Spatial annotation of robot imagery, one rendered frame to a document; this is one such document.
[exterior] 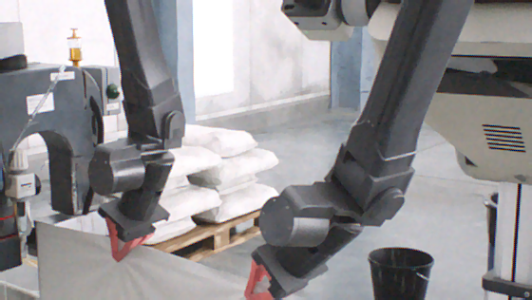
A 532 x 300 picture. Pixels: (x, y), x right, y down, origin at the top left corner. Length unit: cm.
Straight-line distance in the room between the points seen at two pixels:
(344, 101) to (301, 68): 89
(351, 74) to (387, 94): 906
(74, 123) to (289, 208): 63
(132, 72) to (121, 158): 12
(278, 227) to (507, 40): 48
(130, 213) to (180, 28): 596
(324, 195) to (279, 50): 808
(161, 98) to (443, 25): 45
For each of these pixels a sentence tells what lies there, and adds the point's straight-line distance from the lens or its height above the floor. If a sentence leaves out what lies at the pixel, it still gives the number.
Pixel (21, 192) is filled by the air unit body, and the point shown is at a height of 115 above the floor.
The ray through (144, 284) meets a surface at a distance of 121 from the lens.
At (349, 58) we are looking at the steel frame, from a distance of 989.
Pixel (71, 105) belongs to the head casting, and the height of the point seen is 127.
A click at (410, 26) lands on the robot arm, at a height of 142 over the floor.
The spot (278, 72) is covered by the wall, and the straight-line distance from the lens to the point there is 897.
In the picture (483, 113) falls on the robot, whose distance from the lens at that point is 132.
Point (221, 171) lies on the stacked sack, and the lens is 448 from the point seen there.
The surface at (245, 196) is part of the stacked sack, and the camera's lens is 473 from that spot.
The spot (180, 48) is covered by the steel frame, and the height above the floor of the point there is 99.
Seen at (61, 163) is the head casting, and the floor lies 116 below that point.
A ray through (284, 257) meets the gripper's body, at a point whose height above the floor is 114.
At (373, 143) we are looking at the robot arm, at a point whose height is 130.
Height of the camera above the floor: 146
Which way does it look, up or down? 13 degrees down
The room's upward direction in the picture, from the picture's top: 1 degrees counter-clockwise
